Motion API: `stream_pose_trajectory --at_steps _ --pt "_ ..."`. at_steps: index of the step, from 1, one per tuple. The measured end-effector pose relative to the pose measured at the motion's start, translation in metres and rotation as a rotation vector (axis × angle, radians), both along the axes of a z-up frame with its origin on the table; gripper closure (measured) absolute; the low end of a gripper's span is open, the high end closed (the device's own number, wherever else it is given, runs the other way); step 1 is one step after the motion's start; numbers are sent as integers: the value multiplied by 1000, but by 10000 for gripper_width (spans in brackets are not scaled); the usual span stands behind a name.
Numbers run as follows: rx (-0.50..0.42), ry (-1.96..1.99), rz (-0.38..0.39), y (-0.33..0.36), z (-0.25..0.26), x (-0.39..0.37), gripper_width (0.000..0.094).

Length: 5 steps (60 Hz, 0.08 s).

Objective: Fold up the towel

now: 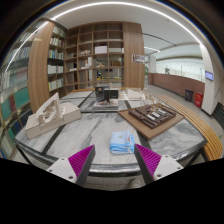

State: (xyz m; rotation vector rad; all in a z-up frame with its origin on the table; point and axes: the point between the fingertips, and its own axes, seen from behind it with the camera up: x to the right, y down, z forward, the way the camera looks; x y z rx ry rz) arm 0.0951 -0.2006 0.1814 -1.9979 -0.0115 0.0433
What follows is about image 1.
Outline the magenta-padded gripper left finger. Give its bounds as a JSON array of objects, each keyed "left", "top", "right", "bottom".
[{"left": 46, "top": 144, "right": 97, "bottom": 188}]

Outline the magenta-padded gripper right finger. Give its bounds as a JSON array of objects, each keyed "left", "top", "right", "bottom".
[{"left": 133, "top": 143, "right": 184, "bottom": 185}]

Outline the light blue printed towel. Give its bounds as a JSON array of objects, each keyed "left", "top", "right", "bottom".
[{"left": 109, "top": 129, "right": 136, "bottom": 155}]

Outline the wooden model base board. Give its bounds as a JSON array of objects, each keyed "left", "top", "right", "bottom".
[{"left": 117, "top": 102, "right": 186, "bottom": 141}]

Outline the red bin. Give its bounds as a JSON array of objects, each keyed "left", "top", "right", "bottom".
[{"left": 194, "top": 91, "right": 204, "bottom": 109}]

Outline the dark grey bin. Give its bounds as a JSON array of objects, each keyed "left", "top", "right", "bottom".
[{"left": 184, "top": 88, "right": 195, "bottom": 103}]

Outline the small white architectural model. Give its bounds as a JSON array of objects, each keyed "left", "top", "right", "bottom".
[{"left": 124, "top": 87, "right": 143, "bottom": 101}]

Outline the black block architectural model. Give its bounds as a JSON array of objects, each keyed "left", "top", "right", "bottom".
[{"left": 91, "top": 85, "right": 120, "bottom": 111}]

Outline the glass-front bookshelf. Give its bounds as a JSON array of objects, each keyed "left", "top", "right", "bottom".
[{"left": 0, "top": 21, "right": 46, "bottom": 158}]

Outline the dark bookshelf with books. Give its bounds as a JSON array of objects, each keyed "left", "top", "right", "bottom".
[{"left": 46, "top": 24, "right": 68, "bottom": 98}]

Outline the wooden shelf unit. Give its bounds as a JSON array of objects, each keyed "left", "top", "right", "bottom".
[{"left": 63, "top": 22, "right": 125, "bottom": 93}]

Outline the wall screen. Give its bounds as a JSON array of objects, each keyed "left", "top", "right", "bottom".
[{"left": 204, "top": 70, "right": 215, "bottom": 82}]

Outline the wall poster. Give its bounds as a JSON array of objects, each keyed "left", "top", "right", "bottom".
[{"left": 131, "top": 53, "right": 146, "bottom": 65}]

